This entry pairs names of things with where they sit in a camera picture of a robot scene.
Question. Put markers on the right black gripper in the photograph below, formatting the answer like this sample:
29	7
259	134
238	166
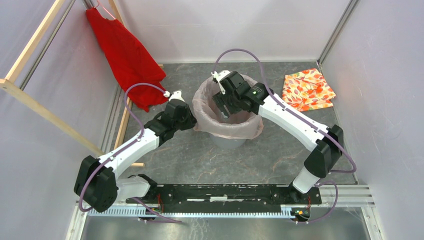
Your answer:
220	100

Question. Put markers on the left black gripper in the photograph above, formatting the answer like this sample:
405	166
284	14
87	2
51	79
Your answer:
191	120

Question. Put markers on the pink translucent trash bag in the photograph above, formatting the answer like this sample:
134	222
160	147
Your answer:
242	125

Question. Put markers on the grey plastic trash bin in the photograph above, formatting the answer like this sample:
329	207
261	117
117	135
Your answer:
226	143

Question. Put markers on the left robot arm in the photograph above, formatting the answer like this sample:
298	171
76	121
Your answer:
98	184

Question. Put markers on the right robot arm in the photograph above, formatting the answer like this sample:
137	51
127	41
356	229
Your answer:
324	143

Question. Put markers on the orange floral cloth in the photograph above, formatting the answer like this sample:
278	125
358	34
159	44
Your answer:
307	90

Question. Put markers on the red cloth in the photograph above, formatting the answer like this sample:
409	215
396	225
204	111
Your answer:
128	59

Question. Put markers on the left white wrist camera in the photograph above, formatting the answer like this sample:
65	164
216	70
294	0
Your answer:
175	95

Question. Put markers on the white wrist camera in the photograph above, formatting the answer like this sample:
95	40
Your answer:
221	78
175	95

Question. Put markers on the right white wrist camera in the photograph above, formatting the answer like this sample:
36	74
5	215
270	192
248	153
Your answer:
221	78

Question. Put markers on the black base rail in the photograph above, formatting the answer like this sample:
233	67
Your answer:
270	201

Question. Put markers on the metal corner post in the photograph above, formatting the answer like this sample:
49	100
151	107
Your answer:
337	31

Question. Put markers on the wooden frame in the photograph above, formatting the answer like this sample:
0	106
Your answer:
73	80

